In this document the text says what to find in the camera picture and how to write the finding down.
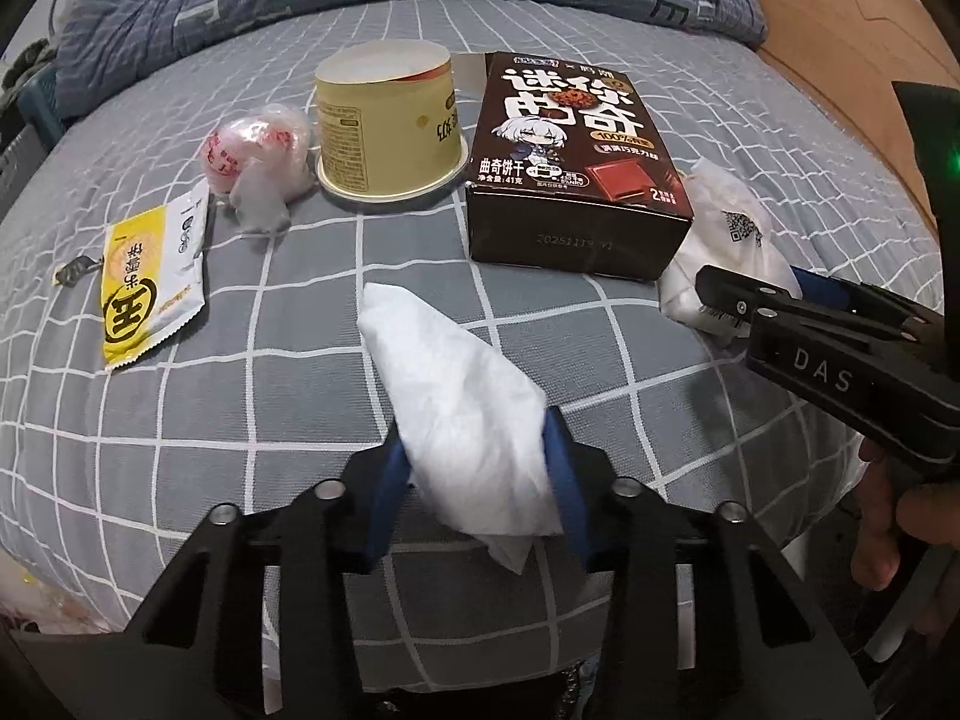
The wooden bed panel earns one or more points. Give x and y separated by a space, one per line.
847 30

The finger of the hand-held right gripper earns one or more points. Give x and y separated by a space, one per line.
817 286
724 286

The white plastic bag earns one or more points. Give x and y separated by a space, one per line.
720 240

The person's right hand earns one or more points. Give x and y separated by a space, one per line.
877 540

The grey checked bed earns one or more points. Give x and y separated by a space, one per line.
225 405

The yellow paper cup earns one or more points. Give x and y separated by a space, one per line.
382 135

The dark brown cookie box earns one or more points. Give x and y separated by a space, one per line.
570 165

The yellow white sachet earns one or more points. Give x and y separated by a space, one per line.
146 277

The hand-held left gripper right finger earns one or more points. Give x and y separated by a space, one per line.
562 480

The yellow plastic bag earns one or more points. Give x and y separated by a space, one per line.
30 592

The clear red printed plastic bag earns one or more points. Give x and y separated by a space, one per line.
255 150

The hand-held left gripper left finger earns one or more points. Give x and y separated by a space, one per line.
386 495

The white tissue paper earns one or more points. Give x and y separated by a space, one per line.
450 390

